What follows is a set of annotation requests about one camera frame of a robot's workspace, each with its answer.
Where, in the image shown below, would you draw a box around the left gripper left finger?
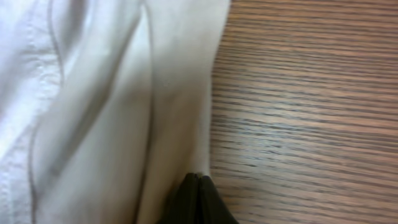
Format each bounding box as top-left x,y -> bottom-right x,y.
157,173 -> 199,224

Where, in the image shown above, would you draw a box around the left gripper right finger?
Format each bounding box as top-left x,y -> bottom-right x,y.
198,175 -> 239,224

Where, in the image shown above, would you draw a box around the beige khaki shorts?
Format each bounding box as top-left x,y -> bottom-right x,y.
1,0 -> 230,223

